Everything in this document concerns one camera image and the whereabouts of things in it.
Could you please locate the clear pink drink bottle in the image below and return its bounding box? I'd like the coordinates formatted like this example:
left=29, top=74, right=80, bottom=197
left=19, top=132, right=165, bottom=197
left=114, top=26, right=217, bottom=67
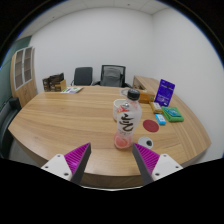
left=113, top=88, right=143, bottom=150

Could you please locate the flat round red coaster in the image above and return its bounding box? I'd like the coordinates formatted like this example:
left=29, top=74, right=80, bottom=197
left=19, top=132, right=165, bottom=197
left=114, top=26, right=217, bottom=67
left=142, top=119, right=160, bottom=133

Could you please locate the grey mesh office chair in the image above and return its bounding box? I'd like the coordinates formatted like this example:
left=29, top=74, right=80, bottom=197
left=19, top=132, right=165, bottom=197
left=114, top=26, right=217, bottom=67
left=93, top=64, right=132, bottom=88

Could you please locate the small light blue box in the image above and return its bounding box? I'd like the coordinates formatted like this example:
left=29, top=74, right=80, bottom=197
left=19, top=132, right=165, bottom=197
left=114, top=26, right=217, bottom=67
left=154, top=113, right=167, bottom=126

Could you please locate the black office chair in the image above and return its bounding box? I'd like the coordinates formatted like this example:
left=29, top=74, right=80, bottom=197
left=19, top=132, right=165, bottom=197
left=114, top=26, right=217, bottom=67
left=70, top=66, right=94, bottom=87

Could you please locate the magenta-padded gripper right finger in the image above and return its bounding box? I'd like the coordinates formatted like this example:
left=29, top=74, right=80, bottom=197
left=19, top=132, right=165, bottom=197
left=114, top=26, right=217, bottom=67
left=131, top=142, right=184, bottom=186

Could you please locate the small round white black-centred object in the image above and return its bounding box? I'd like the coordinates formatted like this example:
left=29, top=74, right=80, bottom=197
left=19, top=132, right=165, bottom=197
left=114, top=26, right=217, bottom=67
left=137, top=135, right=155, bottom=150

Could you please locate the flat teal box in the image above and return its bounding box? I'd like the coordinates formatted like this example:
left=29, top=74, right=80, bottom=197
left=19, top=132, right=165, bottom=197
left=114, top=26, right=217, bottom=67
left=165, top=107, right=183, bottom=118

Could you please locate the white green printed leaflet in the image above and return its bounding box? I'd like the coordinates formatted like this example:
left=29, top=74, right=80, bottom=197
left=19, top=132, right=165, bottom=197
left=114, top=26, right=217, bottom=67
left=60, top=86, right=84, bottom=94

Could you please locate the black leather armchair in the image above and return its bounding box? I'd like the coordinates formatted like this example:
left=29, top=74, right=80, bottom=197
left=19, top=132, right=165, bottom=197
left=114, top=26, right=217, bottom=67
left=0, top=96, right=22, bottom=159

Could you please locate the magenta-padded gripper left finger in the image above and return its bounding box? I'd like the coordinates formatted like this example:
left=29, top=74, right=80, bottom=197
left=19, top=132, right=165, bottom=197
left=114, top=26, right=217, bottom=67
left=41, top=142, right=92, bottom=185

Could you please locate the dark brown open carton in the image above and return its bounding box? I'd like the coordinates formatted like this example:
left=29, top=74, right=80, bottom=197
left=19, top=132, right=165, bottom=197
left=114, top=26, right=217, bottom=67
left=42, top=72, right=67, bottom=93

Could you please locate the folded green cloth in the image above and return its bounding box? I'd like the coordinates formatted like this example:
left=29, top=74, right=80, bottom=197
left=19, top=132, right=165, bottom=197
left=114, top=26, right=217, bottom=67
left=161, top=106, right=185, bottom=123

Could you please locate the purple standing package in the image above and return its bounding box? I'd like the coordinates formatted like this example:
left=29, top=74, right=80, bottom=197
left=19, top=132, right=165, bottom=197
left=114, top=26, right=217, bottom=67
left=154, top=78, right=176, bottom=108

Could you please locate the wooden glass-door cabinet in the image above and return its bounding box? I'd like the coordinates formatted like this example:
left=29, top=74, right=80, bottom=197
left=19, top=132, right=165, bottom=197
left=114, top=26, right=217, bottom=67
left=9, top=45, right=38, bottom=108

